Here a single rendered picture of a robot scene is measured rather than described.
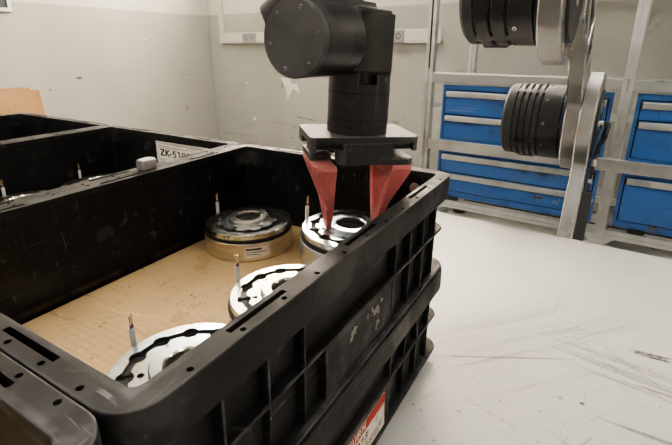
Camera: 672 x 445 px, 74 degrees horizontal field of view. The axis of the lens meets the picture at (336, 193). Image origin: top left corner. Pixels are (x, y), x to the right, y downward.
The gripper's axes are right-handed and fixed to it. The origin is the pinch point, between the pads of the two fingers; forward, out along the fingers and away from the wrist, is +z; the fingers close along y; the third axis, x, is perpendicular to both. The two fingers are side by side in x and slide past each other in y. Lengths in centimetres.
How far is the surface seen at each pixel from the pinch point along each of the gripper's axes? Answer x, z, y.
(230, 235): 5.8, 3.7, -12.1
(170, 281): 2.7, 7.0, -18.3
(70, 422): -26.0, -3.6, -18.3
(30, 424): -25.7, -3.4, -19.7
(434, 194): -3.0, -3.4, 7.4
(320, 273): -17.2, -3.8, -7.0
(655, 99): 100, 0, 151
